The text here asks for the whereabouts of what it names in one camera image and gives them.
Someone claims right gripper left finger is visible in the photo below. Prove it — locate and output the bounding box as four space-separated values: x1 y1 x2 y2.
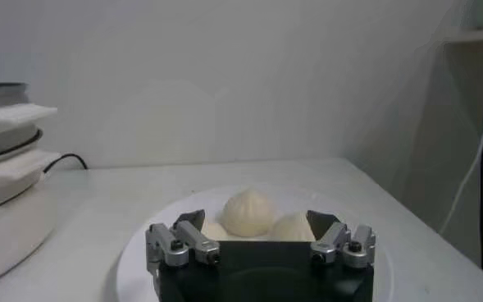
145 208 221 272

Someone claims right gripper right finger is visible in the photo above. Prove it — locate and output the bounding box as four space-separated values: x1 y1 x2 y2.
305 209 377 270

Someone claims white electric cooker base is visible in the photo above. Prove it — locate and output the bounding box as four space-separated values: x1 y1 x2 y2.
0 148 62 290

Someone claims white steamed baozi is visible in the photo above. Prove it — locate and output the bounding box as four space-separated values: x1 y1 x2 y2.
267 210 317 243
201 221 230 242
217 187 278 239

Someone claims white hanging cable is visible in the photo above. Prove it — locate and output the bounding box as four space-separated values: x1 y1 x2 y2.
437 93 483 236

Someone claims white round plate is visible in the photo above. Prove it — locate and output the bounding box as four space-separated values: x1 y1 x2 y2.
116 183 394 302

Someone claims black cooker power cord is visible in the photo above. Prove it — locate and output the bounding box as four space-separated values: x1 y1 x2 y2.
42 153 89 174

